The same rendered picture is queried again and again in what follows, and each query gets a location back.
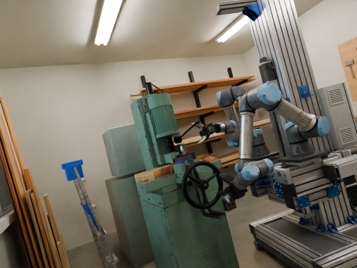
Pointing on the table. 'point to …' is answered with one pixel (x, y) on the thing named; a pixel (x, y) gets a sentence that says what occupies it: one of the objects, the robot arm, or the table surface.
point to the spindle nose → (169, 144)
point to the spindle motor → (162, 115)
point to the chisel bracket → (170, 157)
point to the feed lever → (185, 133)
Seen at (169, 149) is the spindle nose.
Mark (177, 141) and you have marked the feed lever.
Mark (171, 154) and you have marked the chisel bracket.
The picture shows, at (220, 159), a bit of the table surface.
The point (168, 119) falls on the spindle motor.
